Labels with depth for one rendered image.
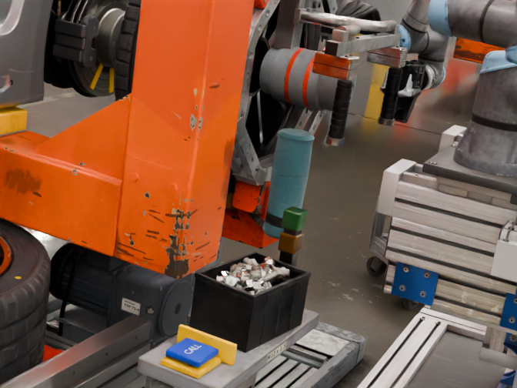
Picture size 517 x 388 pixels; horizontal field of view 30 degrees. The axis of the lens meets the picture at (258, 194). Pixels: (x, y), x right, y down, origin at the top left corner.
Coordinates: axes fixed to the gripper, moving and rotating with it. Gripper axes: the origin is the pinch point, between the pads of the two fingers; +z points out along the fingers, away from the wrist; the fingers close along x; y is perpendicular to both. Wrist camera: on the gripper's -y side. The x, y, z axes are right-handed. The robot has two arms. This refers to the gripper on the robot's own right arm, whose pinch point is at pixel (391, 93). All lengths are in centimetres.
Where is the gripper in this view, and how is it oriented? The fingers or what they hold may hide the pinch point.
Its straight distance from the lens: 251.8
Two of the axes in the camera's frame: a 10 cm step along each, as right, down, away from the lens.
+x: 8.8, 2.5, -4.1
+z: -4.6, 1.9, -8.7
